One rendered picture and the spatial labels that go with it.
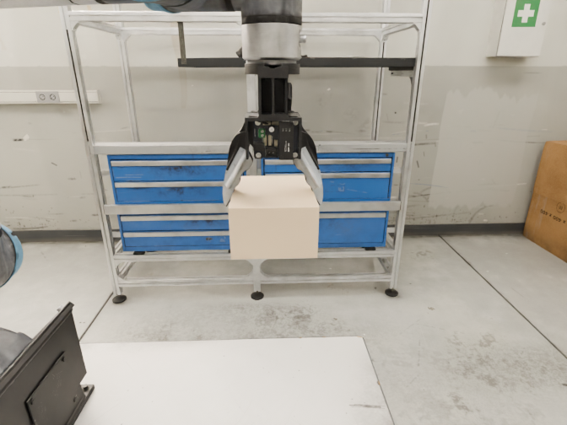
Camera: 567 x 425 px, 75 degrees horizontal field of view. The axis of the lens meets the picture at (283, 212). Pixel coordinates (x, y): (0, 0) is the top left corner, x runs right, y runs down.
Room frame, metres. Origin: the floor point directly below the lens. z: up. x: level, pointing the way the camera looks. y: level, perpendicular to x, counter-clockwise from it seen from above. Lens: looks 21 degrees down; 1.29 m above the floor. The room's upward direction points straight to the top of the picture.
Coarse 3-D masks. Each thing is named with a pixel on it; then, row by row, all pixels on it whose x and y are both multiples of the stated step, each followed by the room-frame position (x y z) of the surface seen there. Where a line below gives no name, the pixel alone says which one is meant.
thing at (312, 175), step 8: (304, 152) 0.52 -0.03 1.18; (296, 160) 0.52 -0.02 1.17; (304, 160) 0.50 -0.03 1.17; (312, 160) 0.53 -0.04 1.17; (304, 168) 0.52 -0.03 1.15; (312, 168) 0.52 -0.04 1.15; (312, 176) 0.48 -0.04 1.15; (320, 176) 0.53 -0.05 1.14; (312, 184) 0.53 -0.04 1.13; (320, 184) 0.51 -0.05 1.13; (320, 192) 0.53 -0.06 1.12; (320, 200) 0.53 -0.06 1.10
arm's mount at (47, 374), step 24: (48, 336) 0.47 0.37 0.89; (72, 336) 0.54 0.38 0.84; (24, 360) 0.42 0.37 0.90; (48, 360) 0.47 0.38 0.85; (72, 360) 0.52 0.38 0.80; (0, 384) 0.37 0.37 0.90; (24, 384) 0.41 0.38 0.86; (48, 384) 0.45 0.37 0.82; (72, 384) 0.50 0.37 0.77; (0, 408) 0.36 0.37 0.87; (24, 408) 0.40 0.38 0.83; (48, 408) 0.43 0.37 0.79; (72, 408) 0.48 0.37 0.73
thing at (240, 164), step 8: (240, 152) 0.52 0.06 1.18; (240, 160) 0.50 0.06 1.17; (248, 160) 0.52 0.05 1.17; (232, 168) 0.52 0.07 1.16; (240, 168) 0.52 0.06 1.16; (248, 168) 0.52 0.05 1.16; (224, 176) 0.52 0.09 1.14; (232, 176) 0.48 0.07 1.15; (240, 176) 0.53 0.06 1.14; (224, 184) 0.52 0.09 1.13; (232, 184) 0.52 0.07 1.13; (224, 192) 0.52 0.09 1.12; (232, 192) 0.52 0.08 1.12; (224, 200) 0.52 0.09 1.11
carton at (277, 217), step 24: (240, 192) 0.52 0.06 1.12; (264, 192) 0.52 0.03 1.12; (288, 192) 0.52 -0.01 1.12; (312, 192) 0.52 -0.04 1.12; (240, 216) 0.45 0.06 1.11; (264, 216) 0.45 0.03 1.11; (288, 216) 0.46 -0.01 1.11; (312, 216) 0.46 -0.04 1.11; (240, 240) 0.45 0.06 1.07; (264, 240) 0.45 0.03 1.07; (288, 240) 0.45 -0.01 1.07; (312, 240) 0.46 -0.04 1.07
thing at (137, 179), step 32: (128, 160) 1.90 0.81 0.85; (160, 160) 1.90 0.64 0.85; (192, 160) 1.90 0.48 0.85; (224, 160) 1.90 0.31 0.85; (128, 192) 1.90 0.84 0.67; (160, 192) 1.90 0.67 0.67; (192, 192) 1.91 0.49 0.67; (128, 224) 1.90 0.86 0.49; (160, 224) 1.90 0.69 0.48; (192, 224) 1.91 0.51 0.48; (224, 224) 1.92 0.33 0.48
